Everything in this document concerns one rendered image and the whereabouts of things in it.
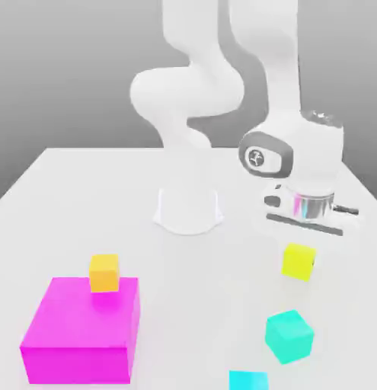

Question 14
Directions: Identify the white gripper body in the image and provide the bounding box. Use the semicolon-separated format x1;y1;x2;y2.
264;212;345;245

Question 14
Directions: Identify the small orange cube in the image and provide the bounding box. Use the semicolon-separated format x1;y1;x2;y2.
88;253;120;294

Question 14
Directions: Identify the small teal cube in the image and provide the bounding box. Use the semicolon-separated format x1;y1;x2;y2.
264;308;315;366

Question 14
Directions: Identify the large magenta box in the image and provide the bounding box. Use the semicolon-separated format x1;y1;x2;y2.
19;276;140;385

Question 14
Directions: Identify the small yellow cube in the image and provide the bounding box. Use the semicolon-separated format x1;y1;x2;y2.
281;242;318;283

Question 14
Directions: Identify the small cyan cube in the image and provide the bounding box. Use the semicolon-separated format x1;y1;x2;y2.
228;369;270;390

